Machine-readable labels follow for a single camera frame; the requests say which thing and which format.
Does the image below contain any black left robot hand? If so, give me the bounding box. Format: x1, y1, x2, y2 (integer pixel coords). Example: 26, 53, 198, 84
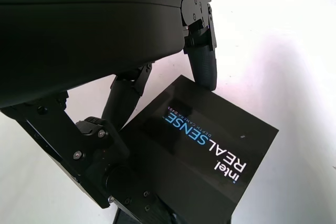
0, 0, 218, 224

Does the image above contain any black RealSense box lid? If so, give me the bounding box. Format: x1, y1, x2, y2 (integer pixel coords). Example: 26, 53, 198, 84
112, 74, 279, 224

